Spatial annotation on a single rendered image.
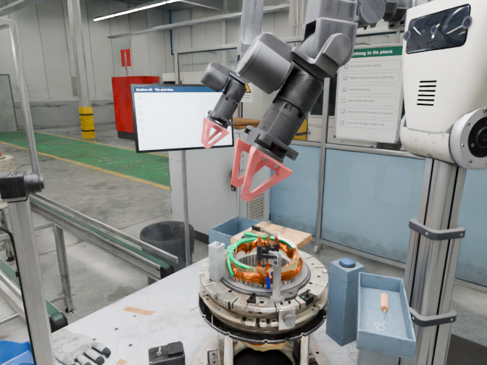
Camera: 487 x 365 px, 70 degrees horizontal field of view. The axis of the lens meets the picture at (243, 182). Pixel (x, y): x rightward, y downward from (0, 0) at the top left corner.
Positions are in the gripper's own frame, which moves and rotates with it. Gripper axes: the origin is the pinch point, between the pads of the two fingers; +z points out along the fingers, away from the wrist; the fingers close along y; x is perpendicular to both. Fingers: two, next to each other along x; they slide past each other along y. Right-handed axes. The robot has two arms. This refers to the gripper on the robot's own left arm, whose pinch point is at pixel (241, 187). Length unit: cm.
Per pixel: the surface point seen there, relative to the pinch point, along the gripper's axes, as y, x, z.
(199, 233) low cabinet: -290, 82, 100
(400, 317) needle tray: -9, 53, 10
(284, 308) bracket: -8.6, 24.5, 18.8
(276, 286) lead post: -11.1, 21.7, 16.1
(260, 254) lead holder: -12.2, 15.1, 11.8
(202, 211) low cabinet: -284, 71, 75
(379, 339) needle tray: -0.7, 41.6, 13.3
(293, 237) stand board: -50, 41, 12
